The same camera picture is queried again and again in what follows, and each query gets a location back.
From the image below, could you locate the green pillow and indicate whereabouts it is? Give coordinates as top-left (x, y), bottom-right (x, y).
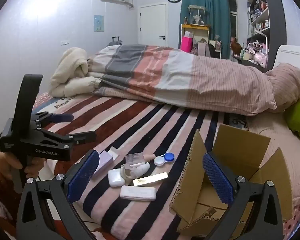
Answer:
top-left (283, 92), bottom-right (300, 142)

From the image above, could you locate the white rectangular cosmetic case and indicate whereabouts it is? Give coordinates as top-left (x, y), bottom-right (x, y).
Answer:
top-left (119, 185), bottom-right (157, 202)

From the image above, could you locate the striped plush blanket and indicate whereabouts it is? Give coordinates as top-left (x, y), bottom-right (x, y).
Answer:
top-left (31, 91), bottom-right (250, 240)

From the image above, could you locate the brown plush toy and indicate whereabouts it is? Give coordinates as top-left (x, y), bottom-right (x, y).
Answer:
top-left (230, 37), bottom-right (242, 56)

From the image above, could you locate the light purple carton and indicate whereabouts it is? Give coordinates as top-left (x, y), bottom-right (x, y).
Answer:
top-left (94, 147), bottom-right (119, 178)

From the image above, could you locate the pink grey striped duvet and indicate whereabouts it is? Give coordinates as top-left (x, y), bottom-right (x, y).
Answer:
top-left (87, 44), bottom-right (277, 117)

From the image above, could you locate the dark tall shelf unit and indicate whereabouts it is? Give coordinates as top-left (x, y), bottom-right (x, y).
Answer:
top-left (246, 0), bottom-right (287, 69)

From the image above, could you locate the white curved plastic gadget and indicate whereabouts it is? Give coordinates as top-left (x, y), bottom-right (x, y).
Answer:
top-left (121, 162), bottom-right (150, 180)

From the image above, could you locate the glass display case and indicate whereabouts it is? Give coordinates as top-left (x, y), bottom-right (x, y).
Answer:
top-left (187, 5), bottom-right (207, 26)

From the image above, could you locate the teal curtain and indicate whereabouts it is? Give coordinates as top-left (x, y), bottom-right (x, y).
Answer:
top-left (179, 0), bottom-right (231, 49)

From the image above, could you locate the yellow desk shelf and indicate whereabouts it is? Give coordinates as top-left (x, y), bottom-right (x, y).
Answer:
top-left (181, 24), bottom-right (211, 51)

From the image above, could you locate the gold flat metallic case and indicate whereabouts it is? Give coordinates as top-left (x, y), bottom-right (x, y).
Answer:
top-left (133, 172), bottom-right (169, 187)

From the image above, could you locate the pink bed sheet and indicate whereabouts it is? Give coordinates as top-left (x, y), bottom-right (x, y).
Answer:
top-left (247, 119), bottom-right (300, 235)

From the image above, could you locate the brown cardboard box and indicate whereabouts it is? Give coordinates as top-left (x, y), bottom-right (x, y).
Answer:
top-left (169, 124), bottom-right (294, 238)

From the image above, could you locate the cream fleece blanket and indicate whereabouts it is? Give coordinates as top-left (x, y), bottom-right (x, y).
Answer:
top-left (50, 47), bottom-right (102, 97)

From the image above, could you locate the light blue wall poster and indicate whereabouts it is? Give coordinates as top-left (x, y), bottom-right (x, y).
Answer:
top-left (94, 15), bottom-right (105, 32)

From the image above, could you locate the white and blue lens case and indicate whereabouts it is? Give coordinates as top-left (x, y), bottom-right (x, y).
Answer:
top-left (154, 153), bottom-right (175, 166)

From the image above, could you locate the pink striped pillow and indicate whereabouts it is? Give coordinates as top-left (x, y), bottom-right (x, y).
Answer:
top-left (265, 63), bottom-right (300, 113)

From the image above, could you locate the pink gift bag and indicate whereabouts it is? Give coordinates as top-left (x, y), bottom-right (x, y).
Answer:
top-left (181, 37), bottom-right (193, 52)

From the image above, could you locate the dark suitcase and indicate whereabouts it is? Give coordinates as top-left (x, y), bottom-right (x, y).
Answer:
top-left (107, 36), bottom-right (123, 47)

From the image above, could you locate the person's left hand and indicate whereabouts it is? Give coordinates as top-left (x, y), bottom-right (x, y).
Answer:
top-left (0, 152), bottom-right (45, 180)

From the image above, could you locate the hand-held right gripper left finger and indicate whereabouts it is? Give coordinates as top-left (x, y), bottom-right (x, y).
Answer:
top-left (16, 149), bottom-right (100, 240)

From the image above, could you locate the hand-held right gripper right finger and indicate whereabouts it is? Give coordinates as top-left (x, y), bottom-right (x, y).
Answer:
top-left (202, 152), bottom-right (283, 240)

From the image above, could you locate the white headboard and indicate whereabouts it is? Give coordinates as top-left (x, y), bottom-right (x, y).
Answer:
top-left (272, 44), bottom-right (300, 77)

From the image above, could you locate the white door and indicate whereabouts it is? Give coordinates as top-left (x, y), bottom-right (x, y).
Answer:
top-left (138, 4), bottom-right (167, 47)

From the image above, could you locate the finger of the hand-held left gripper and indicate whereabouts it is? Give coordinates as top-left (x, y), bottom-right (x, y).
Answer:
top-left (40, 129), bottom-right (97, 146)
top-left (31, 112), bottom-right (75, 128)

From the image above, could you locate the white earbud case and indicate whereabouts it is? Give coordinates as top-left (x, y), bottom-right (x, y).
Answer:
top-left (108, 169), bottom-right (125, 187)

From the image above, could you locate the person's left forearm red sleeve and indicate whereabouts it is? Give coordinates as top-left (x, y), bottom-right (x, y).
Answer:
top-left (0, 159), bottom-right (26, 233)

